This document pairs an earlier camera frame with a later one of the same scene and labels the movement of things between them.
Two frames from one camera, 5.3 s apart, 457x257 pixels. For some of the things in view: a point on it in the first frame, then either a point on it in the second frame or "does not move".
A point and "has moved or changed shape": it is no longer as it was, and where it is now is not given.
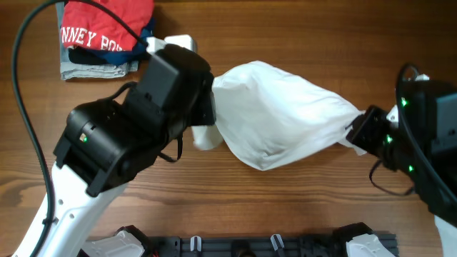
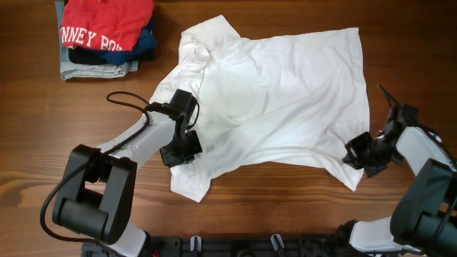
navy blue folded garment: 133,54 does not move
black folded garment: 83,56 does not move
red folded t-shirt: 84,25 does not move
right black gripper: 363,129 -> 360,157
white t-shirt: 269,116 has moved or changed shape
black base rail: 245,245 does not move
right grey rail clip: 277,241 does not move
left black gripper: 206,103 -> 182,153
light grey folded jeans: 74,71 does not move
